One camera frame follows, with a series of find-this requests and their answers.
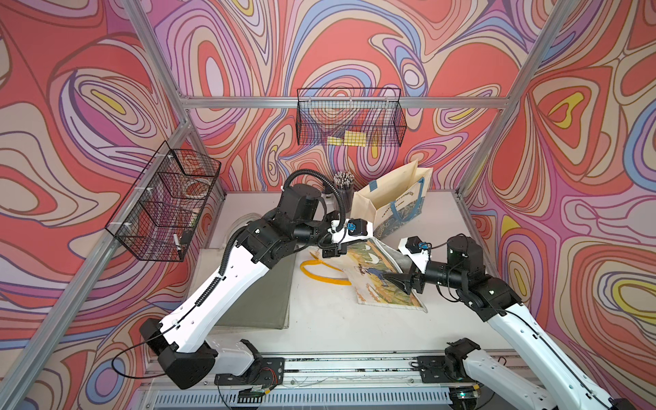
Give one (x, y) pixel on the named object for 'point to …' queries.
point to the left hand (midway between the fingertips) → (365, 233)
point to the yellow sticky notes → (351, 138)
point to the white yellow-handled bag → (364, 267)
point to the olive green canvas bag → (267, 302)
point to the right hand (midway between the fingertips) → (391, 269)
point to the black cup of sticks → (343, 184)
